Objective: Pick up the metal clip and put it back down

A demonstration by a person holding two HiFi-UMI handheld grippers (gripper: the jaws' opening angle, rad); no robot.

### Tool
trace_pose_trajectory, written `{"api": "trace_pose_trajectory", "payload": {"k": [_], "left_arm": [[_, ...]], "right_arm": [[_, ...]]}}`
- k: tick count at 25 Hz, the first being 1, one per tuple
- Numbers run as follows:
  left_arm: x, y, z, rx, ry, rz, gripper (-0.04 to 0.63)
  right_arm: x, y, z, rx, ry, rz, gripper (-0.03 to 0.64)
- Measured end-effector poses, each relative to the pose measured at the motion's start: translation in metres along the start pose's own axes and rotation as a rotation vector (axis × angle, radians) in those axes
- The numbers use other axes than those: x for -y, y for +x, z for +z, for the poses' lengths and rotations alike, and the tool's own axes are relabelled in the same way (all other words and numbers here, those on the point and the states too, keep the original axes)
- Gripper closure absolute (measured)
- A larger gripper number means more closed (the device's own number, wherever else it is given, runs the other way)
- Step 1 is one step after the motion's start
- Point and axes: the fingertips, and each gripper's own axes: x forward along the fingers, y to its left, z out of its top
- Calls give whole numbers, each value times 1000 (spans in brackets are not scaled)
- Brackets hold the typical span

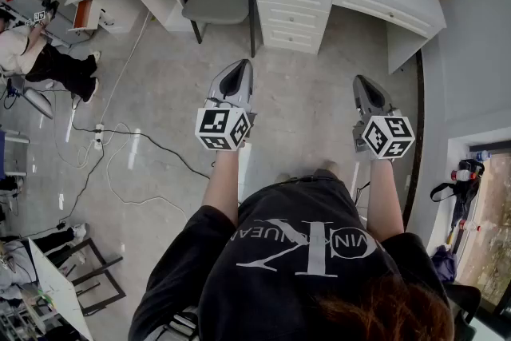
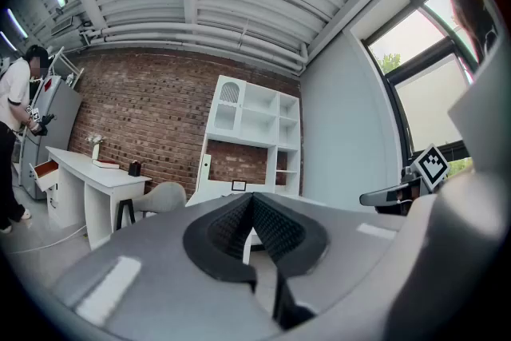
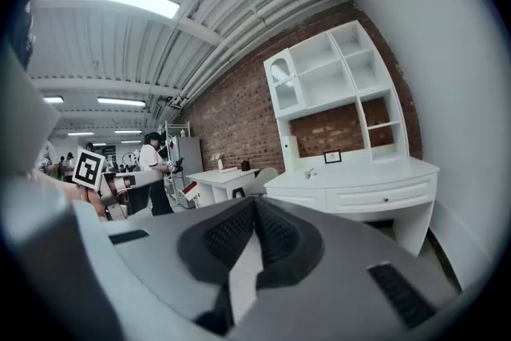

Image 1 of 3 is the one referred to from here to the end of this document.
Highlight white work table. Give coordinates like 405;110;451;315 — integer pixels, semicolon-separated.
23;237;95;341

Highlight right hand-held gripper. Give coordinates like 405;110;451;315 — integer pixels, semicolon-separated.
351;74;417;162

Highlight black metal frame stand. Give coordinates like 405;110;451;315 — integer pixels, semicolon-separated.
47;237;128;316

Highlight black bag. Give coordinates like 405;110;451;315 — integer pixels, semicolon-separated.
430;158;486;248

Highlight thin black cable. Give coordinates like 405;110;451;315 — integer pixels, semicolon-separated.
355;181;372;208

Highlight person's dark trousers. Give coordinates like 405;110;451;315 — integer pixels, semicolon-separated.
312;168;341;183

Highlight wide white desk drawer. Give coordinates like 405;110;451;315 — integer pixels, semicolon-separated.
337;0;434;38

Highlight looped white floor cable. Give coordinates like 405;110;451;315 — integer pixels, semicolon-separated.
51;121;188;223

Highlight grey stool seat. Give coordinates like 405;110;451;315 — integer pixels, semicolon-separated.
22;86;55;121

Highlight white power strip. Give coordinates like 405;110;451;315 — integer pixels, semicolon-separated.
92;122;105;151

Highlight person's black printed shirt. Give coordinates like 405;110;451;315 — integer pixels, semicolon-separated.
128;175;456;341

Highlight long white cable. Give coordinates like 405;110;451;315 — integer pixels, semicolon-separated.
97;11;155;129

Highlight purple cloth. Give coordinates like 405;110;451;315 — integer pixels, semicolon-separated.
431;245;458;283

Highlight person's right forearm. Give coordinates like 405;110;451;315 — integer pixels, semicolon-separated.
365;158;406;239

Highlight black floor cable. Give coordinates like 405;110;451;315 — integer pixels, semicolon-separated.
58;122;212;232

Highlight orange desk drawer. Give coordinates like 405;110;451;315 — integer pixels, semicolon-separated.
72;0;95;31

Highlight person's left forearm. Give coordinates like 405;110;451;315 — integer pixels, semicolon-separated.
201;149;240;227

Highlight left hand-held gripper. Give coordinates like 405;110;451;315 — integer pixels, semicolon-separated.
194;58;257;153

